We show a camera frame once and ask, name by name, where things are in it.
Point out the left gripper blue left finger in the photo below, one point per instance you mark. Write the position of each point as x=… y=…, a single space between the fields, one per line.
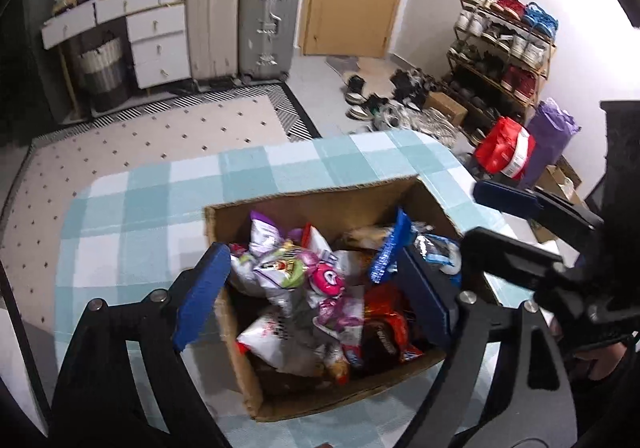
x=96 y=399

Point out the purple shopping bag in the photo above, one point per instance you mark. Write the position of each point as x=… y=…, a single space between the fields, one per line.
x=553 y=128

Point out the plaid teal tablecloth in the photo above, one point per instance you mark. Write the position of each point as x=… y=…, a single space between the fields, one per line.
x=130 y=233

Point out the small brown cardboard box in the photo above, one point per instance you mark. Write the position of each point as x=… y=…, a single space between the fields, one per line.
x=452 y=110

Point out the red shopping bag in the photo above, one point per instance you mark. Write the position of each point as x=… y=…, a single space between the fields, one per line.
x=506 y=149

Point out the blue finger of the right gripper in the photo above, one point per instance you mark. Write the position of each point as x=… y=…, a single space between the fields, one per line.
x=505 y=252
x=574 y=224

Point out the red snack bag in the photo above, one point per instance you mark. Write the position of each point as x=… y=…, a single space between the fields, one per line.
x=385 y=342
x=383 y=302

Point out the wooden shoe rack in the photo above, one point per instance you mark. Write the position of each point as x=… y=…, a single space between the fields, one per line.
x=500 y=60

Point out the grey door mat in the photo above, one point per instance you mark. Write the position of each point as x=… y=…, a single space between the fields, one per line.
x=343 y=63

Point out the purple snack bag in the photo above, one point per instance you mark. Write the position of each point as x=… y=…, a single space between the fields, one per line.
x=343 y=319
x=276 y=267

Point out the person's right hand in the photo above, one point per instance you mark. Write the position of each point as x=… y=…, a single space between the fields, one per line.
x=597 y=364

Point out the blue Oreo snack pack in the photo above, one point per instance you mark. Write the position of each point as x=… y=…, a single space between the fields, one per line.
x=437 y=251

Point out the white drawer desk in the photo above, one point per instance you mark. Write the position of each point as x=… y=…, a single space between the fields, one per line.
x=154 y=42

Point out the beige hard suitcase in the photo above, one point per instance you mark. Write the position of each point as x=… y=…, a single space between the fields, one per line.
x=212 y=29

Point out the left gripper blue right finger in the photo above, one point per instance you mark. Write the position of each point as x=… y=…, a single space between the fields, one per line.
x=529 y=402

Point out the silver aluminium suitcase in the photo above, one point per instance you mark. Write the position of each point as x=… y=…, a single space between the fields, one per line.
x=266 y=38

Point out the pile of shoes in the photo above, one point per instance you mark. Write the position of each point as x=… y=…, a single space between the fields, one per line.
x=405 y=108

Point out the woven laundry basket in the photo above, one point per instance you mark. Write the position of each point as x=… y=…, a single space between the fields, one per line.
x=105 y=73

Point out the white orange snack bag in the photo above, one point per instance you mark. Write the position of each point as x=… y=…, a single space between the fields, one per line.
x=286 y=348

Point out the dotted beige rug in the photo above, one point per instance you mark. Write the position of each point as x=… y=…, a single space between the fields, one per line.
x=67 y=201

